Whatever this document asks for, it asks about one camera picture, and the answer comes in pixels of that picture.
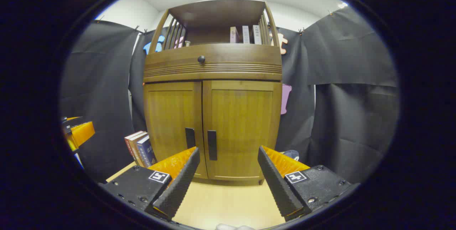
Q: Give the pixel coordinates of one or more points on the black backdrop cloth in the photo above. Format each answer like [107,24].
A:
[349,123]

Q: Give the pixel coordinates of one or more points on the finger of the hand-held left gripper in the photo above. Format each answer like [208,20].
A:
[82,133]

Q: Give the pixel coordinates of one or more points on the red book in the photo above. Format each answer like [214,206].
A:
[129,141]

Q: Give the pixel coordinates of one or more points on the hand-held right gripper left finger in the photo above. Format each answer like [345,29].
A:
[181,183]

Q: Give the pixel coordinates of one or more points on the small ceiling light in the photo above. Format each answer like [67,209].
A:
[342,5]

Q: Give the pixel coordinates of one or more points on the wooden shoe cabinet door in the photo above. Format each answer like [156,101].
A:
[167,116]
[242,116]

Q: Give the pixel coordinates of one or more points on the wooden double-door shoe cabinet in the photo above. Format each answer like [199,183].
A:
[221,12]

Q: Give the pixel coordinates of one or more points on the grey rounded object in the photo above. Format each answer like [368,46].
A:
[291,155]

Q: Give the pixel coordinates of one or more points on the pink book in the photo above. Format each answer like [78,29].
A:
[233,35]

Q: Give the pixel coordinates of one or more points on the wooden drawer with black knob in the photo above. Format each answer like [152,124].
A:
[242,57]

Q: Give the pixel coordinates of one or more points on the brown book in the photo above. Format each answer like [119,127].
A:
[134,148]

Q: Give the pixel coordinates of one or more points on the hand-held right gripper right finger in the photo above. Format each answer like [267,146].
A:
[276,183]

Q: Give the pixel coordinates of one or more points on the blue book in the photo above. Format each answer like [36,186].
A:
[146,151]

